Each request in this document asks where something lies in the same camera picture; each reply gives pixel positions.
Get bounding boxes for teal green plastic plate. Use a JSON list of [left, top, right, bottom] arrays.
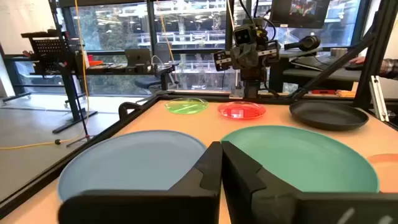
[[220, 125, 380, 194]]

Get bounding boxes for black keyboard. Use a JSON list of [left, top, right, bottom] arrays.
[[289, 55, 346, 72]]

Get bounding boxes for green transparent plastic plate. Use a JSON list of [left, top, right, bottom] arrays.
[[164, 97, 210, 115]]

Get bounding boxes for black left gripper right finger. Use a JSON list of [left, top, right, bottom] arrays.
[[220, 140, 398, 224]]

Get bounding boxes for black headphones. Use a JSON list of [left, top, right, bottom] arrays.
[[284, 35, 322, 52]]

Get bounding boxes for black workbench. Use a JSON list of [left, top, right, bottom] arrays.
[[2, 52, 175, 103]]

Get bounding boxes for black clamp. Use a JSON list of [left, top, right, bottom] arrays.
[[118, 101, 143, 121]]

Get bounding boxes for dark office chair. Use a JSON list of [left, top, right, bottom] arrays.
[[133, 42, 180, 94]]

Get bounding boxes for black plastic plate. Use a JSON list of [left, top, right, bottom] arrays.
[[289, 100, 370, 131]]

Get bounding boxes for black pegboard stand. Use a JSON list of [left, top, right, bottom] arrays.
[[20, 29, 99, 134]]

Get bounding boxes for grey laptop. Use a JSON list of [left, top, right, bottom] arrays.
[[124, 48, 153, 68]]

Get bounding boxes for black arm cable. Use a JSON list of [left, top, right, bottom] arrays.
[[238, 0, 277, 41]]

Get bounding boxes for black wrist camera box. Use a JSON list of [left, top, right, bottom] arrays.
[[233, 24, 259, 47]]

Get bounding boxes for flat orange block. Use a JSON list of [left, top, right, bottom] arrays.
[[335, 89, 356, 98]]

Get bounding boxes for flat red box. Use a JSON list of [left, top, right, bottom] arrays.
[[310, 89, 337, 96]]

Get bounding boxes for red transparent plastic plate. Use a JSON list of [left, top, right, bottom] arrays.
[[216, 101, 267, 120]]

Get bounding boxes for yellow cable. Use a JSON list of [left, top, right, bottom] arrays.
[[0, 0, 91, 151], [157, 12, 178, 82]]

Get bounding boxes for black computer mouse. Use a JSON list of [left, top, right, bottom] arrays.
[[344, 62, 364, 71]]

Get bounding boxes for red orange box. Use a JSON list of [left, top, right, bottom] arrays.
[[88, 55, 104, 67]]

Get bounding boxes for silver aluminium bracket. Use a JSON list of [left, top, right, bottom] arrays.
[[369, 75, 390, 123]]

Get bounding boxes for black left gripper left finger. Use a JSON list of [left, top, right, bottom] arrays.
[[58, 141, 223, 224]]

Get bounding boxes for orange plastic plate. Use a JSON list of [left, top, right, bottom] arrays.
[[366, 153, 398, 194]]

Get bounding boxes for light blue plastic plate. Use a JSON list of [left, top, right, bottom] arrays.
[[57, 129, 208, 202]]

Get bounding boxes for black computer monitor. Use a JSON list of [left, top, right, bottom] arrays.
[[269, 0, 331, 29]]

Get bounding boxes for grey office desk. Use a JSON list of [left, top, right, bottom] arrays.
[[269, 46, 364, 94]]

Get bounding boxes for person's forearm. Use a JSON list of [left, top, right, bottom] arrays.
[[379, 58, 398, 79]]

